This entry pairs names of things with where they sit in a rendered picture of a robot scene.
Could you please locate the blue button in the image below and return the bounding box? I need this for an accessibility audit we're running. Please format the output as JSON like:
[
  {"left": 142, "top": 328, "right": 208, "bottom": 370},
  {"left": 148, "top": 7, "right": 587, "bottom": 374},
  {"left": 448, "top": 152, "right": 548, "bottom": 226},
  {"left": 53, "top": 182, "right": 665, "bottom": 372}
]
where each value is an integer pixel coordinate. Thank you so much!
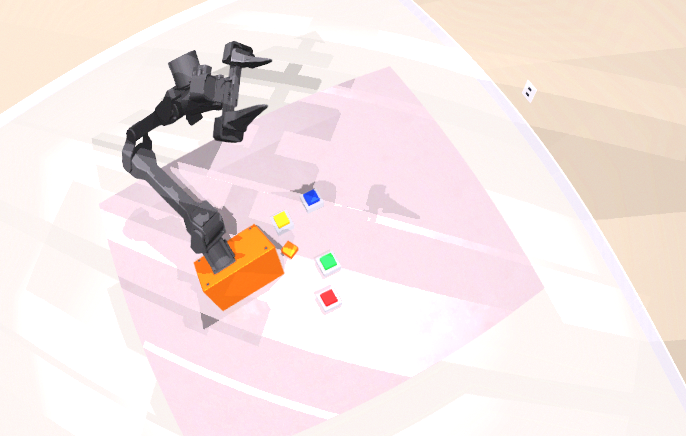
[{"left": 299, "top": 188, "right": 324, "bottom": 214}]

